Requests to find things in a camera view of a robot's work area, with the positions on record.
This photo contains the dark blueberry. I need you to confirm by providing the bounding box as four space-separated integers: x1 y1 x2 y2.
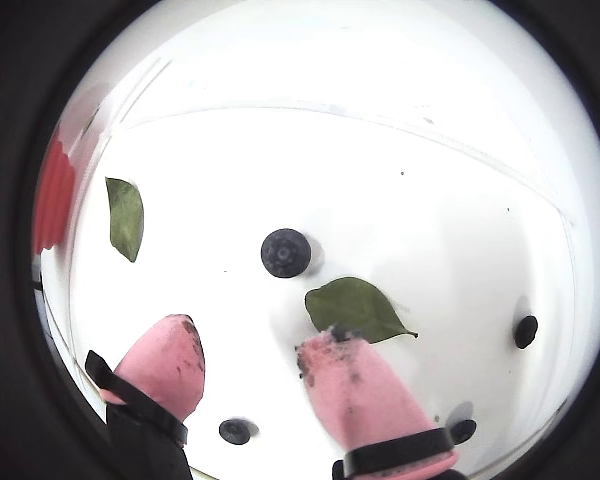
259 228 312 279
449 418 478 446
513 314 539 350
218 418 254 445

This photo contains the red collapsible silicone cup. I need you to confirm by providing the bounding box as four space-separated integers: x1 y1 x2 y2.
32 130 79 254

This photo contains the medium green leaf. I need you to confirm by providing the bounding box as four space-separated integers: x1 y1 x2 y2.
304 277 420 346

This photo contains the white backdrop board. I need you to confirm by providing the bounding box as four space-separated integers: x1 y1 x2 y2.
169 0 600 211

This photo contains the large dark green leaf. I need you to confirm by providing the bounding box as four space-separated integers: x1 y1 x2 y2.
104 176 145 264

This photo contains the pink covered gripper finger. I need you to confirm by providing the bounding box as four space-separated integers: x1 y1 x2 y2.
84 313 206 480
294 327 461 480

